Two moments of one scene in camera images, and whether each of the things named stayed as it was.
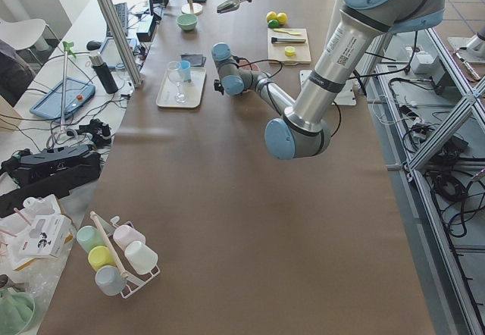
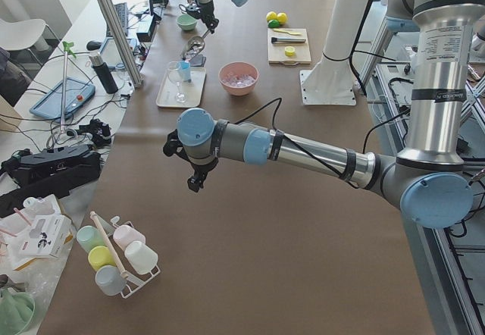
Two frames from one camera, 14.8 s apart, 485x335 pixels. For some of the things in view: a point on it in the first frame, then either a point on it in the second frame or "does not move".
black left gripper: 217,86 -> 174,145
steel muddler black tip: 297,40 does not move
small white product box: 46,236 does not move
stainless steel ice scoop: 229,5 -> 195,46
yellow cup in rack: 101,256 does not move
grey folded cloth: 194,60 does not move
